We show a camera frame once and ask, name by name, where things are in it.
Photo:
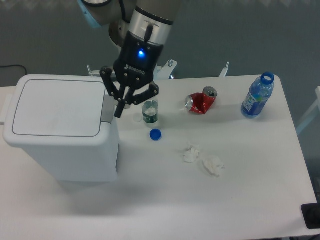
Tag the white frame at right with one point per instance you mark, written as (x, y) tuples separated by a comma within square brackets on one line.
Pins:
[(310, 114)]

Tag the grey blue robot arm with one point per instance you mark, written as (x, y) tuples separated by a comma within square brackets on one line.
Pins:
[(143, 29)]

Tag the crumpled white tissue left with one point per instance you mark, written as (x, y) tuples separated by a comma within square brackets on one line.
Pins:
[(191, 153)]

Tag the white bottle cap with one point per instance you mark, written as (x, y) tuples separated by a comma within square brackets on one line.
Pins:
[(137, 117)]

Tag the clear green-label plastic bottle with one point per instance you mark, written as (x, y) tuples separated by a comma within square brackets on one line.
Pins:
[(150, 111)]

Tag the crumpled white tissue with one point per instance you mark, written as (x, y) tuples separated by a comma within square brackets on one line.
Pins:
[(213, 165), (191, 153)]

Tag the crushed red soda can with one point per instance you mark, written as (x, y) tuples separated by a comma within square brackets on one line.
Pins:
[(201, 102)]

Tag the black device at edge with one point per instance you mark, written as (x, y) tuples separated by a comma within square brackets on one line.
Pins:
[(311, 215)]

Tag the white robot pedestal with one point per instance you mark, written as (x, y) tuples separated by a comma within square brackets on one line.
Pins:
[(160, 73)]

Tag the blue bottle cap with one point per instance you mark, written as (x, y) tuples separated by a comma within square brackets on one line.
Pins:
[(155, 134)]

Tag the white push-top trash can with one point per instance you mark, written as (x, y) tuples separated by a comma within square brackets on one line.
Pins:
[(66, 124)]

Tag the blue plastic drink bottle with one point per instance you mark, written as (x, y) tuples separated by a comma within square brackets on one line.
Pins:
[(258, 95)]

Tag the crumpled white tissue right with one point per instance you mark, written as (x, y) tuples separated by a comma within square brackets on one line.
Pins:
[(213, 165)]

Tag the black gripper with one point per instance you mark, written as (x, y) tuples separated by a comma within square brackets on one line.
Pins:
[(134, 68)]

